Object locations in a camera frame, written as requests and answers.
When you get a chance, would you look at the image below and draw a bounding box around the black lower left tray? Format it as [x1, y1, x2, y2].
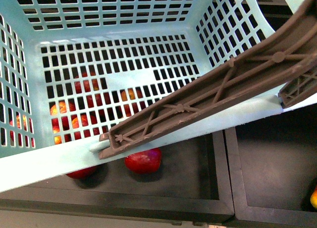
[0, 131, 234, 224]

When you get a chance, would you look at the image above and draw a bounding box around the red apple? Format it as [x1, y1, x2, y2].
[66, 166, 98, 179]
[124, 148, 162, 174]

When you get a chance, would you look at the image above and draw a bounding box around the light blue plastic basket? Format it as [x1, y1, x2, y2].
[0, 0, 305, 192]

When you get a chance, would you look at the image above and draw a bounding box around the yellow mango behind finger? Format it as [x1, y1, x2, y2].
[310, 186, 317, 210]

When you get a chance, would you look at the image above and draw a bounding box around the black tray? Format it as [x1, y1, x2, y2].
[223, 105, 317, 228]
[0, 131, 234, 224]

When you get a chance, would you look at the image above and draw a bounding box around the black lower right tray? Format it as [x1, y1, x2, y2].
[223, 105, 317, 228]

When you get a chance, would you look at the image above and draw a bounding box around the grey-brown basket handle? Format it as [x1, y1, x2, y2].
[99, 0, 317, 159]

